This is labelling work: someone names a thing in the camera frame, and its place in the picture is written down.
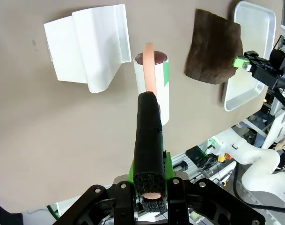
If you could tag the white lint roller stand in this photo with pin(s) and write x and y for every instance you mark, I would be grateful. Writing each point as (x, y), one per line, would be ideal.
(86, 47)

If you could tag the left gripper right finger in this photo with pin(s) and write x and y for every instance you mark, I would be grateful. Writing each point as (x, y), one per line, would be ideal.
(203, 201)

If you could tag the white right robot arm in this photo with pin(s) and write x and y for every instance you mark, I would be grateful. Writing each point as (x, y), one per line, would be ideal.
(257, 171)

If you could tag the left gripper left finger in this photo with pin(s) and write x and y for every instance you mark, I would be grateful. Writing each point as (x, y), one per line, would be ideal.
(102, 201)

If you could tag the yellow emergency stop button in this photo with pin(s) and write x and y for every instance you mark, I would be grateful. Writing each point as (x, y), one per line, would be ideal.
(224, 157)

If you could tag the silver metal tray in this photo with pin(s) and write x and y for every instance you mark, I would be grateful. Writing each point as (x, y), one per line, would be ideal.
(254, 28)

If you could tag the green and white gadget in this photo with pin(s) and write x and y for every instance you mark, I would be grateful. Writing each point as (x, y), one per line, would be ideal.
(214, 143)

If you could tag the brown cloth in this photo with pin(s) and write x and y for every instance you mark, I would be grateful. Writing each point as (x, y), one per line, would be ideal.
(212, 47)

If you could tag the black box device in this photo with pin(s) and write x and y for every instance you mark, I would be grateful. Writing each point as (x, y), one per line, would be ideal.
(196, 157)

